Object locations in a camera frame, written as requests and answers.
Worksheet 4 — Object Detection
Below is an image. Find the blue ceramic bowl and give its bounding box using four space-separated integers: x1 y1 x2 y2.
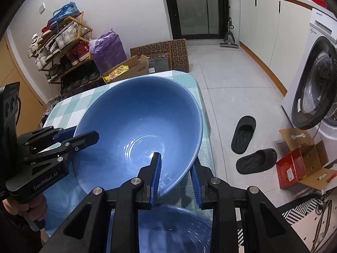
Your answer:
137 204 212 253
72 76 204 198

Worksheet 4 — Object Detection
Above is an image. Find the black framed glass door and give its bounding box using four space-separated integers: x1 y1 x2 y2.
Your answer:
162 0 229 41

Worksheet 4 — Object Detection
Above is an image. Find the wooden door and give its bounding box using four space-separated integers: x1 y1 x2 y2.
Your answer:
0 34 49 127

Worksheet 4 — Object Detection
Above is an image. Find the teal checked tablecloth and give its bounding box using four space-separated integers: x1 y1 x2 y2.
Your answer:
42 70 216 253

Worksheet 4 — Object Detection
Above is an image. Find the wooden shoe rack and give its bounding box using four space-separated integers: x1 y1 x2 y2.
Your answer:
28 11 102 95
28 2 100 93

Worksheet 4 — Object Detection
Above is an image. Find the open brown cardboard box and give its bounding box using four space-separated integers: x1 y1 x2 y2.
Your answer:
103 55 150 85

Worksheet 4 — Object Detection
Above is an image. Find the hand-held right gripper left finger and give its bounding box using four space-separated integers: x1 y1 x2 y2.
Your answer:
39 152 162 253

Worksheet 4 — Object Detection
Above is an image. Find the purple plastic bag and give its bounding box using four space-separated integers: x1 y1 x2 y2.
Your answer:
90 29 127 75

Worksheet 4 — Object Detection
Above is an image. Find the ring-patterned brown cardboard sheet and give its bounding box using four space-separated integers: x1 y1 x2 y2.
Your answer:
130 39 190 73

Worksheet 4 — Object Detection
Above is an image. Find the scattered pile of shoes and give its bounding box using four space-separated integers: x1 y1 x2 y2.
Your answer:
41 95 64 122

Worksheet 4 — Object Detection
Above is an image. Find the black white patterned rug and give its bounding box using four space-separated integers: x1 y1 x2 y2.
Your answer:
237 190 337 253

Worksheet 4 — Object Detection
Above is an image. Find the black slipper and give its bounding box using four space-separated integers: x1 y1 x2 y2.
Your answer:
235 149 277 175
231 115 257 153

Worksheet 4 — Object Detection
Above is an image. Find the person's left hand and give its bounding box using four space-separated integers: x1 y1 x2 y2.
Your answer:
3 188 48 230

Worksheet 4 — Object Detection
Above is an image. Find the white washing machine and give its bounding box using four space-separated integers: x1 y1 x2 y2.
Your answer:
282 8 337 135

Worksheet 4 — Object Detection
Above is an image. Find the yellow snack packet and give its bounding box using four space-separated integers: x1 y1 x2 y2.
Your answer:
104 65 129 83

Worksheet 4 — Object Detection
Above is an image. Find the red open gift box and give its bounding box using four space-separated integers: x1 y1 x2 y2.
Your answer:
275 128 337 190

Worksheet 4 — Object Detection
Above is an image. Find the dark grey flat pad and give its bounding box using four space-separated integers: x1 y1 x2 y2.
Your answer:
149 54 170 74

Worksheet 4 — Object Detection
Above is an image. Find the grey floor mop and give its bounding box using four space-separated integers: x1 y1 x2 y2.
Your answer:
220 17 239 49

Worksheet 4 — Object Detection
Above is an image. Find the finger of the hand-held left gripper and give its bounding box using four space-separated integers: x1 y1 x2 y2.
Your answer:
24 130 100 165
17 126 77 153

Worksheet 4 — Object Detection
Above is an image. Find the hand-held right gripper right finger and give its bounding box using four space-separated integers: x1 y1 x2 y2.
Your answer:
191 163 311 253

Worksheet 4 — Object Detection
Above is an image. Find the white base cabinet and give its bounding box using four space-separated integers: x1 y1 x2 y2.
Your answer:
239 0 327 97

